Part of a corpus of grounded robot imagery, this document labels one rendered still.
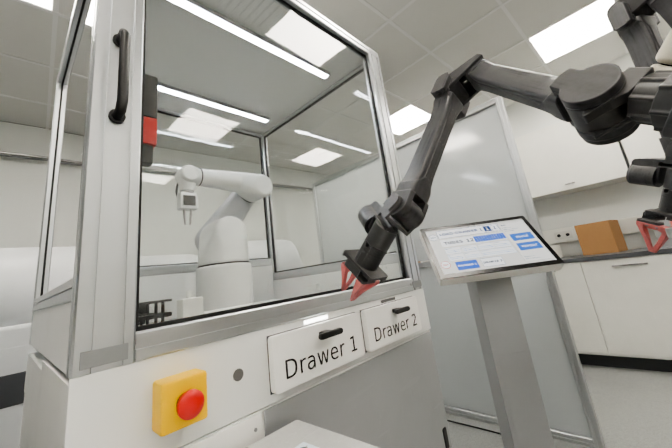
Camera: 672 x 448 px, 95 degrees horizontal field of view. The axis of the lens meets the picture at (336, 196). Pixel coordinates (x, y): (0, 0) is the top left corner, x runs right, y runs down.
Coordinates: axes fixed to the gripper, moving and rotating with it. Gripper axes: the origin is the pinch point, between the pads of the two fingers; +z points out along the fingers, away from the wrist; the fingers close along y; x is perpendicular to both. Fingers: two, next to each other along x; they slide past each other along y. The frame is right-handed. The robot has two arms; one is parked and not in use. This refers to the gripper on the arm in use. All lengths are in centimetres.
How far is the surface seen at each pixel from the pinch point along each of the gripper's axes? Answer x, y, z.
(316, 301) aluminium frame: 3.0, 5.2, 7.2
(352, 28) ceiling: -103, 172, -85
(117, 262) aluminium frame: 45.6, 13.6, -1.3
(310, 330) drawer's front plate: 7.1, -0.2, 10.3
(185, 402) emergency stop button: 37.4, -7.2, 8.9
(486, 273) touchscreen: -81, -4, -1
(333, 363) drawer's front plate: 0.9, -6.5, 16.4
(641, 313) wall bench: -289, -63, 9
